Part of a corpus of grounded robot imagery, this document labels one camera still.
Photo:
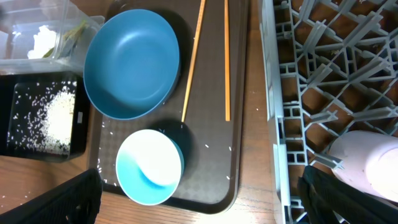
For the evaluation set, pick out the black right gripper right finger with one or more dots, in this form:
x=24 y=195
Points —
x=323 y=197

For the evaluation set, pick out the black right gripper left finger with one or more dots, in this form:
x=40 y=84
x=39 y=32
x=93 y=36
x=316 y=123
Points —
x=77 y=200

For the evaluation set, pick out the pink cup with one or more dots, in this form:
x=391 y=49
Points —
x=369 y=162

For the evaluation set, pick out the light blue bowl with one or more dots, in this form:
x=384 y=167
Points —
x=149 y=167

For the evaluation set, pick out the pile of rice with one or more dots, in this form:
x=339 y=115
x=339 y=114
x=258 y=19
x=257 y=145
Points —
x=42 y=117

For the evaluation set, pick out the wooden chopstick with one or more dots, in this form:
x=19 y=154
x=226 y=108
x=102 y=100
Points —
x=193 y=59
x=227 y=63

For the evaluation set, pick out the dark blue plate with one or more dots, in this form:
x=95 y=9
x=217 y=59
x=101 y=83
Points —
x=132 y=64

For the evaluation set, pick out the yellow green snack wrapper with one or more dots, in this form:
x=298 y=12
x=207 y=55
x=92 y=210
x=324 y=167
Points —
x=70 y=37

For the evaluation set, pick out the white tissue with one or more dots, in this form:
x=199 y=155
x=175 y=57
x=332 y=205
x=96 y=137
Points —
x=44 y=43

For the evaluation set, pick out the grey dishwasher rack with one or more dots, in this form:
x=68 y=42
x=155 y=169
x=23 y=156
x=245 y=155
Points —
x=330 y=68

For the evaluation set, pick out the black plastic tray bin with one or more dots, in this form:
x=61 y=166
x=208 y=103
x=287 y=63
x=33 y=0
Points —
x=80 y=116

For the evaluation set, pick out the brown serving tray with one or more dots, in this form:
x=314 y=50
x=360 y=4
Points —
x=210 y=144

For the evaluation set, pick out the clear plastic bin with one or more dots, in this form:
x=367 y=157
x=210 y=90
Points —
x=20 y=21

